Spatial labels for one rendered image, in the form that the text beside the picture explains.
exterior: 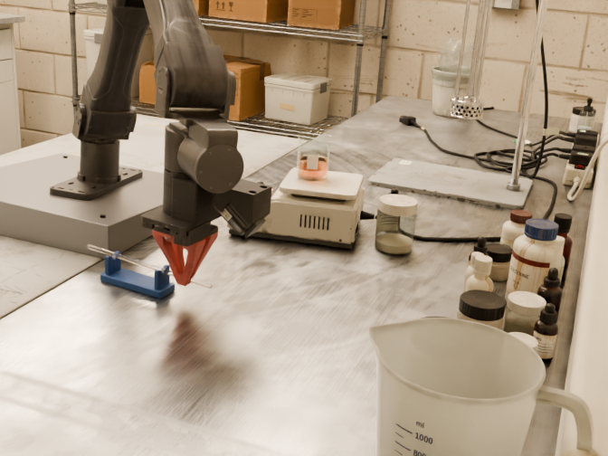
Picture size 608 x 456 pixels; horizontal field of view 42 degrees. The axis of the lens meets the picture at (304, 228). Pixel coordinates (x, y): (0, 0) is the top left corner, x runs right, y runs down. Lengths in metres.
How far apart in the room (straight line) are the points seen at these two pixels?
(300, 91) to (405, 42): 0.54
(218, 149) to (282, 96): 2.70
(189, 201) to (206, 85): 0.14
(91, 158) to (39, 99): 3.38
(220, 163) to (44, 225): 0.40
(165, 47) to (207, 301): 0.32
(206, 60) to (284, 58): 2.94
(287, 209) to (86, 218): 0.30
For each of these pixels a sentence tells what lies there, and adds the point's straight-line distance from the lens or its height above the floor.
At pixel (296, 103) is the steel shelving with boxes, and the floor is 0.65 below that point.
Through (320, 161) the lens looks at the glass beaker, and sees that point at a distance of 1.21.
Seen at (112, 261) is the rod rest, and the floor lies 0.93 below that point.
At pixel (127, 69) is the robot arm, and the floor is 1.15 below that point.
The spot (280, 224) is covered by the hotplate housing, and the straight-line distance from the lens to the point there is 1.21.
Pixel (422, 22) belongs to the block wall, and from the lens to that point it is 3.65.
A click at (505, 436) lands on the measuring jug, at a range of 0.61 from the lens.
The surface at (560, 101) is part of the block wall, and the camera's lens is 3.60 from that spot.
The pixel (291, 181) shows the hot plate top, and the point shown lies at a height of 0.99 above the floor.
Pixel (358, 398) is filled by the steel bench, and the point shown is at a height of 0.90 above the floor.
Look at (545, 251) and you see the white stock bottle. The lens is 1.05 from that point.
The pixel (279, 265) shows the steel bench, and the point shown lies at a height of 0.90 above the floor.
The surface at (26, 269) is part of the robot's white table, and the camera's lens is 1.13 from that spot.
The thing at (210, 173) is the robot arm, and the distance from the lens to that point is 0.86.
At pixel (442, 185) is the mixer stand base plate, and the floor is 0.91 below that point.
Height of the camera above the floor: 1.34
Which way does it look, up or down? 20 degrees down
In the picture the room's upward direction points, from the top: 4 degrees clockwise
